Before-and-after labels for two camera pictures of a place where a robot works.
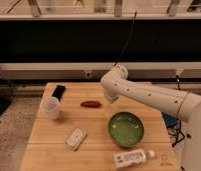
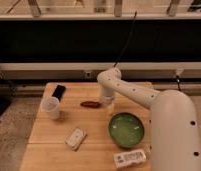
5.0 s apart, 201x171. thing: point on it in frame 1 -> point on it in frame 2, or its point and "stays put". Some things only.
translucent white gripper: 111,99 -> 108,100
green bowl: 125,129 stays put
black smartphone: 59,92 stays put
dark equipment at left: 4,93 stays put
